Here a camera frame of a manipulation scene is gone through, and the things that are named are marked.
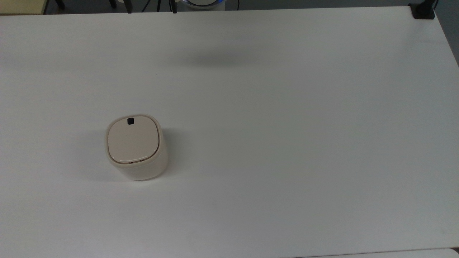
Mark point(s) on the light wooden cabinet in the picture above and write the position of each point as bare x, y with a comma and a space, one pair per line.
21, 6

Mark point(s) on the black table clamp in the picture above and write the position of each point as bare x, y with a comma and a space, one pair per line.
423, 10

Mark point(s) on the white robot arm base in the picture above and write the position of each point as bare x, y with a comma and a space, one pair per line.
202, 4

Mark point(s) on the beige trash bin lid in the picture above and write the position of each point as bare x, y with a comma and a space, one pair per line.
132, 141

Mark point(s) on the black stand leg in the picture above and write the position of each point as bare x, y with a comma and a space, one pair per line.
173, 6
128, 6
60, 3
113, 3

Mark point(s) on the beige small trash bin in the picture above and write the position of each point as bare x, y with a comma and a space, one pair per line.
143, 170

